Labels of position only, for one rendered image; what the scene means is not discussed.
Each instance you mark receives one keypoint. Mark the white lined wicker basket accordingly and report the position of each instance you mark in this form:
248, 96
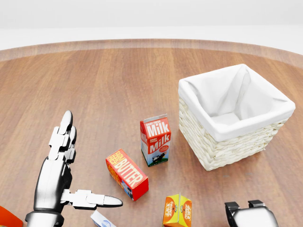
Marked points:
233, 118

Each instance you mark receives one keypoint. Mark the red white milk carton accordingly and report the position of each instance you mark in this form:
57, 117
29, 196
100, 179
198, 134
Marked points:
156, 142

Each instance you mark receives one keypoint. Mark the red orange packet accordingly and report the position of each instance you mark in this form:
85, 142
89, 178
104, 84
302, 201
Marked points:
9, 218

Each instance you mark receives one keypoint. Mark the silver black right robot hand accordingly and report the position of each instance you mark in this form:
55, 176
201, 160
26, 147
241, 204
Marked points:
251, 216

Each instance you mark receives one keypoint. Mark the white blue box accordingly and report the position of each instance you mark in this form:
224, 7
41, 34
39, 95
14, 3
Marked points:
101, 221

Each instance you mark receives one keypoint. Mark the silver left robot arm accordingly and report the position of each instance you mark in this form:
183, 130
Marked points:
43, 220

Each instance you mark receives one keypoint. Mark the orange juice carton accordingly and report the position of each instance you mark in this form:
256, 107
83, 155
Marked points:
177, 211

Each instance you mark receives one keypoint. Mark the red butter box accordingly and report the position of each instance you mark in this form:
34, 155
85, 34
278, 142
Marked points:
127, 175

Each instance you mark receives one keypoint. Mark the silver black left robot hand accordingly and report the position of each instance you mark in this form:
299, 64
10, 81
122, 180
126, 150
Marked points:
50, 179

